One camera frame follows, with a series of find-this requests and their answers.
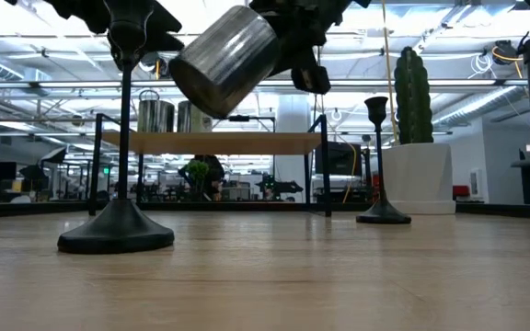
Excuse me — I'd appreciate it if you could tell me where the small green potted plant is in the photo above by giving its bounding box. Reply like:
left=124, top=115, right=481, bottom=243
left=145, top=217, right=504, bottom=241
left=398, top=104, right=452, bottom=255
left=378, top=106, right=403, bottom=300
left=185, top=159, right=212, bottom=199

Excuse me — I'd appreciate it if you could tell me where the black flat screen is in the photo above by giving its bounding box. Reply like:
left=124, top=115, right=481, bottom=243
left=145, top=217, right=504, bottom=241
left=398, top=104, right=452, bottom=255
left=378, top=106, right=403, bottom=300
left=314, top=141, right=364, bottom=178

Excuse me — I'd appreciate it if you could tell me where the black studio lamp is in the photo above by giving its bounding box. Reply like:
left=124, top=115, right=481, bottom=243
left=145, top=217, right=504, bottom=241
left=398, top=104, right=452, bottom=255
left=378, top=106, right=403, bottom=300
left=39, top=145, right=68, bottom=166

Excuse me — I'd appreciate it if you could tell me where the person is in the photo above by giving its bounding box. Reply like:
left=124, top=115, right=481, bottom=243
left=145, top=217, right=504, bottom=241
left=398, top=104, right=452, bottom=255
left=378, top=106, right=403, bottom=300
left=190, top=154, right=226, bottom=202

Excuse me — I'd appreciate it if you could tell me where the green cactus plant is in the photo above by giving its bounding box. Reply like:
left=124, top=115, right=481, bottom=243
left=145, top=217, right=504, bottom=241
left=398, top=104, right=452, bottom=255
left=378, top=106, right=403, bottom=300
left=393, top=45, right=435, bottom=145

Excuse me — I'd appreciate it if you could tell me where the wooden shelf with black legs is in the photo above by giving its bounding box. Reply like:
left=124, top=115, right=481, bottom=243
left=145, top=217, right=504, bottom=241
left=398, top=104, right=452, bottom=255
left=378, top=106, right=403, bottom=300
left=87, top=112, right=333, bottom=218

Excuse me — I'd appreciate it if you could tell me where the thin yellow background cable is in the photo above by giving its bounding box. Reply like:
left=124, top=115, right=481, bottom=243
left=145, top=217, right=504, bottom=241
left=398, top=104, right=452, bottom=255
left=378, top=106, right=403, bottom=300
left=333, top=132, right=358, bottom=206

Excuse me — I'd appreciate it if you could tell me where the black ceiling cable reel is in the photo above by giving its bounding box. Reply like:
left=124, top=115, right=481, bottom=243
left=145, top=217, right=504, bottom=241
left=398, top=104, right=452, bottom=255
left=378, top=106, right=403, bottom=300
left=491, top=39, right=524, bottom=79
left=139, top=51, right=174, bottom=79

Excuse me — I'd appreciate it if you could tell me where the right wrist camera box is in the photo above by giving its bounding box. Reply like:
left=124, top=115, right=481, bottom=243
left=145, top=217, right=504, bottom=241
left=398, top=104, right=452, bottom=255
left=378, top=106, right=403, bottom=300
left=291, top=65, right=332, bottom=96

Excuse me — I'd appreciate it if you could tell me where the white hexagonal plant pot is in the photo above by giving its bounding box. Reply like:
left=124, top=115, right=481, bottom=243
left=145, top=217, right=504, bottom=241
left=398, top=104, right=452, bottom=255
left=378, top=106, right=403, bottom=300
left=381, top=143, right=457, bottom=216

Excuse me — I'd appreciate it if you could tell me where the black background camera bar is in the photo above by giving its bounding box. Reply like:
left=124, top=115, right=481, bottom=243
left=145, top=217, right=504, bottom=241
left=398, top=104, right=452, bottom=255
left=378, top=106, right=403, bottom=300
left=213, top=113, right=278, bottom=134

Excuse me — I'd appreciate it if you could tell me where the ribbed metal tin can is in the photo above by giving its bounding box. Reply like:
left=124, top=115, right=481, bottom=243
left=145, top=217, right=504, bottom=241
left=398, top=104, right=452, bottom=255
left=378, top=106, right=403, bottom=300
left=136, top=97, right=177, bottom=134
left=176, top=99, right=214, bottom=134
left=167, top=4, right=281, bottom=120

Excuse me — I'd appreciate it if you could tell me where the yellow hanging cable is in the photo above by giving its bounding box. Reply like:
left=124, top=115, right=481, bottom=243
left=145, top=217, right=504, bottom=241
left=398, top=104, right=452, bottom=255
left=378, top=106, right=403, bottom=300
left=379, top=0, right=400, bottom=144

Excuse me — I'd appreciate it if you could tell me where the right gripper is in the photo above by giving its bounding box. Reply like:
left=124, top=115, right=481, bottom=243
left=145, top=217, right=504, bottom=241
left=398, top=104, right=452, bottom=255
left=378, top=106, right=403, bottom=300
left=248, top=0, right=372, bottom=77

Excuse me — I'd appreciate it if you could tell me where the black metal candlestick holder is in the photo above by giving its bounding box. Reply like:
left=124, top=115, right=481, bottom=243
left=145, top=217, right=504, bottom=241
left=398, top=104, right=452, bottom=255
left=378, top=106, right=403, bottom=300
left=355, top=96, right=412, bottom=225
left=56, top=0, right=176, bottom=256

